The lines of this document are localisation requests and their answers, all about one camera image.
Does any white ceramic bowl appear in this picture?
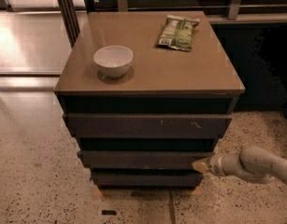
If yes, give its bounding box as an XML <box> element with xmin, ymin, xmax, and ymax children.
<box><xmin>93</xmin><ymin>45</ymin><xmax>134</xmax><ymax>78</ymax></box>

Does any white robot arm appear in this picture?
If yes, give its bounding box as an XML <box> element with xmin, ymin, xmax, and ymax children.
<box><xmin>192</xmin><ymin>146</ymin><xmax>287</xmax><ymax>185</ymax></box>

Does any green snack bag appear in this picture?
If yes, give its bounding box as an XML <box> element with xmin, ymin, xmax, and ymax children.
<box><xmin>156</xmin><ymin>15</ymin><xmax>200</xmax><ymax>51</ymax></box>

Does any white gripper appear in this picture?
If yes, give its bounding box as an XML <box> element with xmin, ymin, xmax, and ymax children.
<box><xmin>192</xmin><ymin>154</ymin><xmax>230</xmax><ymax>176</ymax></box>

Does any black floor marker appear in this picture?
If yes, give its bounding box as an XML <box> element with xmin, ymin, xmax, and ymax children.
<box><xmin>102</xmin><ymin>210</ymin><xmax>117</xmax><ymax>216</ymax></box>

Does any metal railing frame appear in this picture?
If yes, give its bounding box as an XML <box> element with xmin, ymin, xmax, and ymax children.
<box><xmin>58</xmin><ymin>0</ymin><xmax>287</xmax><ymax>41</ymax></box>

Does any drawer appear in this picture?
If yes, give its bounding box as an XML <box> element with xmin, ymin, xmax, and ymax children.
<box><xmin>79</xmin><ymin>150</ymin><xmax>211</xmax><ymax>170</ymax></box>
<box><xmin>91</xmin><ymin>172</ymin><xmax>203</xmax><ymax>188</ymax></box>
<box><xmin>64</xmin><ymin>113</ymin><xmax>232</xmax><ymax>139</ymax></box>

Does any top drawer front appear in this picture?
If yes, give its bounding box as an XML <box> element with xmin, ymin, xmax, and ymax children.
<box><xmin>64</xmin><ymin>113</ymin><xmax>232</xmax><ymax>139</ymax></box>

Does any brown drawer cabinet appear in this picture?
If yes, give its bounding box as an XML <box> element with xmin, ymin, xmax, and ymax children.
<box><xmin>54</xmin><ymin>11</ymin><xmax>245</xmax><ymax>175</ymax></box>

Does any bottom drawer front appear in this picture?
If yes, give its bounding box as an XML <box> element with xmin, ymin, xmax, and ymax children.
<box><xmin>91</xmin><ymin>172</ymin><xmax>203</xmax><ymax>188</ymax></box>

